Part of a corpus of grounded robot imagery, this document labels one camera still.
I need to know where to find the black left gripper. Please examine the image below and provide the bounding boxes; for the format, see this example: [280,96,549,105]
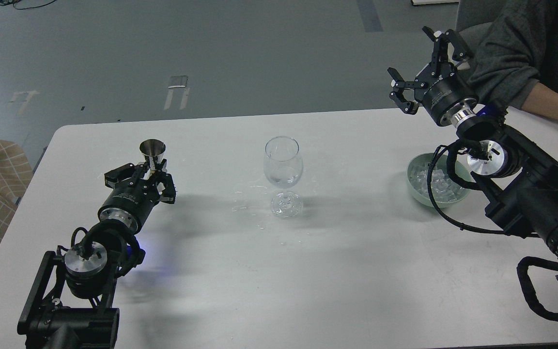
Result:
[98,160,177,234]

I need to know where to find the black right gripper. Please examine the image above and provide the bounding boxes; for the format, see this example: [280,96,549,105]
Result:
[387,26,479,127]

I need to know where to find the steel cocktail jigger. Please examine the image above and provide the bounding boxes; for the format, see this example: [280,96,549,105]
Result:
[139,139,166,172]

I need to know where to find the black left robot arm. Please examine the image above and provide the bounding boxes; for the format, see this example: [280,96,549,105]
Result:
[17,156,176,349]

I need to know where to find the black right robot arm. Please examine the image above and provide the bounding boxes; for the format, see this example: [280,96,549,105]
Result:
[388,26,558,323]

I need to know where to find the green bowl of ice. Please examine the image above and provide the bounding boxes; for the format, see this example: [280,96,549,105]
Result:
[406,153,470,208]

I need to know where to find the clear wine glass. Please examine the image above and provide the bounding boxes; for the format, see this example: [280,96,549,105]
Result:
[264,136,304,219]

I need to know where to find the seated person in grey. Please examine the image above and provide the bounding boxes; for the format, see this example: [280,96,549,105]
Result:
[455,0,558,120]

